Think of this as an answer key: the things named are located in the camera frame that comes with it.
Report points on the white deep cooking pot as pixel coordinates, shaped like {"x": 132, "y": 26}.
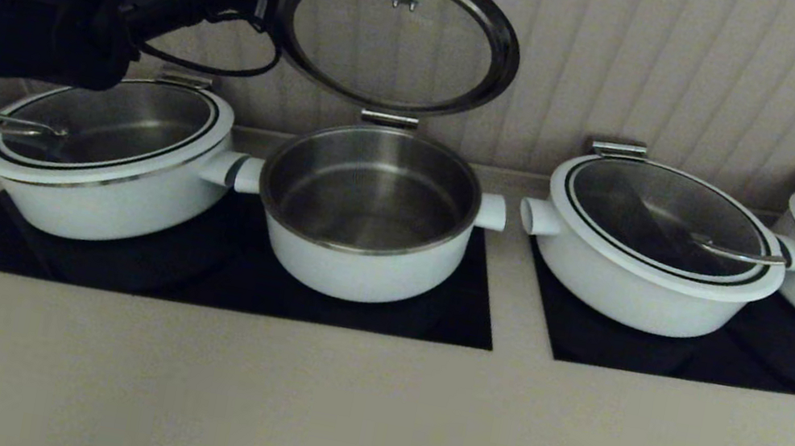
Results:
{"x": 356, "y": 273}

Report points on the black glass induction cooktop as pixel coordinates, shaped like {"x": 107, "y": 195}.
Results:
{"x": 191, "y": 281}
{"x": 749, "y": 363}

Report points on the chrome hinge bracket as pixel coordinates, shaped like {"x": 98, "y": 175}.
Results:
{"x": 619, "y": 148}
{"x": 388, "y": 118}
{"x": 185, "y": 79}

